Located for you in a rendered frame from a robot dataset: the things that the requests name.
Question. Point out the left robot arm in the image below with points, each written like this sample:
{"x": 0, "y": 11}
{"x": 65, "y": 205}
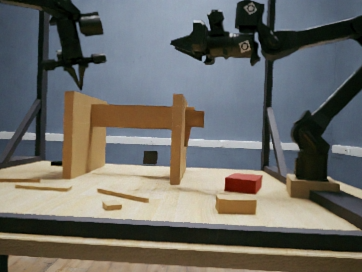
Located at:
{"x": 307, "y": 165}

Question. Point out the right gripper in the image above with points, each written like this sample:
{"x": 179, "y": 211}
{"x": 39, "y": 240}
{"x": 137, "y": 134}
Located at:
{"x": 71, "y": 48}

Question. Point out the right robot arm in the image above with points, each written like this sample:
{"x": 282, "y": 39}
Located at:
{"x": 89, "y": 23}

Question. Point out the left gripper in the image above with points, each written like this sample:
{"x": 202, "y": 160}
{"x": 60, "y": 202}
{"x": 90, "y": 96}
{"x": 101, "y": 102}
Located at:
{"x": 195, "y": 43}

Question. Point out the red rectangular block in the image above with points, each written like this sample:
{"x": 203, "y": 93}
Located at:
{"x": 243, "y": 183}

